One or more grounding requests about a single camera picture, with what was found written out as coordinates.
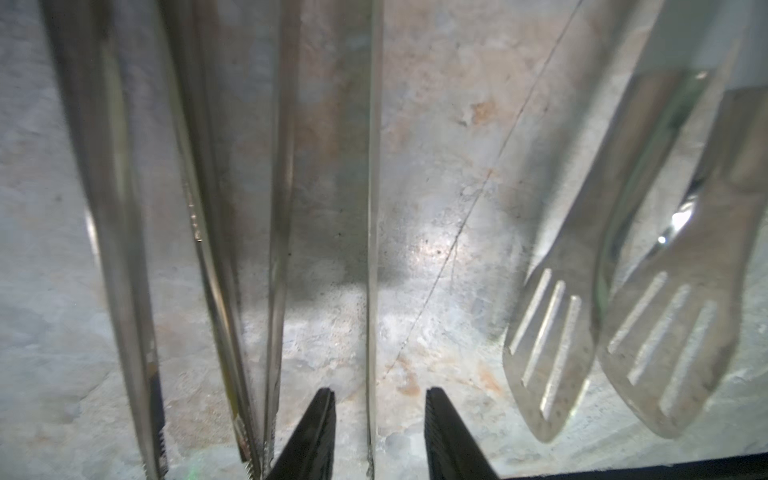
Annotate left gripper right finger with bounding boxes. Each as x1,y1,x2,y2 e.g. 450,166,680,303
424,387,499,480

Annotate slim silver tweezer tongs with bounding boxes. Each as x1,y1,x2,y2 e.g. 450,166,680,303
502,0,768,444

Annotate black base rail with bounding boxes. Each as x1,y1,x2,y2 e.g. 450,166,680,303
525,453,767,480

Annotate long steel tweezers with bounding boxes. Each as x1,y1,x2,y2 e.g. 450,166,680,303
38,0,265,480
263,1,384,479

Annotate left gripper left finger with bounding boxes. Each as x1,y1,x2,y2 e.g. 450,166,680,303
266,388,336,480

